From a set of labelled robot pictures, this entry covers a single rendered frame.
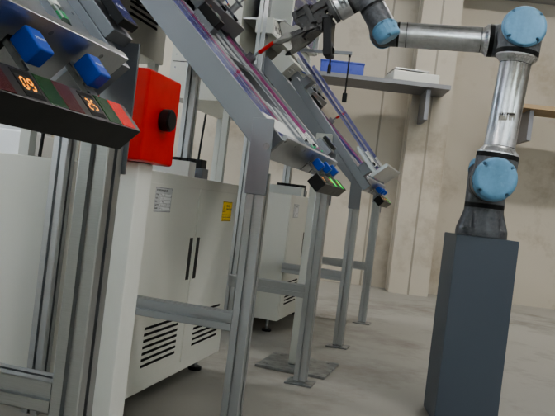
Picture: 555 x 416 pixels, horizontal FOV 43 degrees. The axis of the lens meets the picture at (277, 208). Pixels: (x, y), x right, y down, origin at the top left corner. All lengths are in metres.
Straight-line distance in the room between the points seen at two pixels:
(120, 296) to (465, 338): 1.15
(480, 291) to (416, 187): 3.39
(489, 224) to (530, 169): 3.82
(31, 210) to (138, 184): 0.62
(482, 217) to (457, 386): 0.49
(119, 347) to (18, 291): 0.62
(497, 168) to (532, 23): 0.40
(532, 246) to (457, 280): 3.86
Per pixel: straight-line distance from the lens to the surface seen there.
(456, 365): 2.13
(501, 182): 1.99
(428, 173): 5.47
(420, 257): 5.47
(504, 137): 2.03
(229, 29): 2.31
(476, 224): 2.12
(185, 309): 1.62
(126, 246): 1.27
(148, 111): 1.23
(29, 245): 1.85
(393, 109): 5.74
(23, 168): 1.87
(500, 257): 2.12
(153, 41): 2.43
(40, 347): 1.81
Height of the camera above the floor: 0.58
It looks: level
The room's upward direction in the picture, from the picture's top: 7 degrees clockwise
